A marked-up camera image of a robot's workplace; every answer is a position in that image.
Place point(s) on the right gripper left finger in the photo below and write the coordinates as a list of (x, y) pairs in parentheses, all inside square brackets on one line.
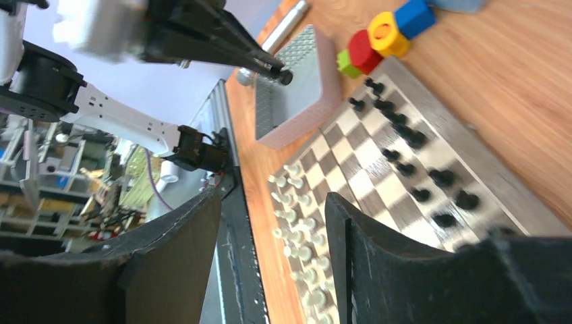
[(156, 273)]

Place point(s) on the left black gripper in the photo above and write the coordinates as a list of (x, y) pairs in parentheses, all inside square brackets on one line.
[(178, 31)]

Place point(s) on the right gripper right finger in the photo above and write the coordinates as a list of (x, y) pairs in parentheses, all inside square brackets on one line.
[(383, 276)]

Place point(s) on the grey toy microphone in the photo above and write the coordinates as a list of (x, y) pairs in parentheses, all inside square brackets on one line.
[(277, 37)]

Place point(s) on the wooden chess board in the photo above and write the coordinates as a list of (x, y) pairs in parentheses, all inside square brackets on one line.
[(399, 155)]

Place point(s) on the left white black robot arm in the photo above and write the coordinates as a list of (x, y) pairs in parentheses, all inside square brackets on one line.
[(39, 84)]

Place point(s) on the green perforated basket background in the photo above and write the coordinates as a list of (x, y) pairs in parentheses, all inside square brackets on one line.
[(136, 190)]

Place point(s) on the white cylinder object background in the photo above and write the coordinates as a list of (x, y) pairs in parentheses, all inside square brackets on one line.
[(169, 172)]

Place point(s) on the green small block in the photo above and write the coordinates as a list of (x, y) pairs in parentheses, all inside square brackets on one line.
[(345, 65)]

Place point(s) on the red round block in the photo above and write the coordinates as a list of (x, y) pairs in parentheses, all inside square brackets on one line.
[(361, 54)]

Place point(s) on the yellow round sign block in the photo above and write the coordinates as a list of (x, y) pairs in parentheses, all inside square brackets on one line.
[(385, 37)]

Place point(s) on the blue small block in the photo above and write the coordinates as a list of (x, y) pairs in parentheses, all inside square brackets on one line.
[(414, 17)]

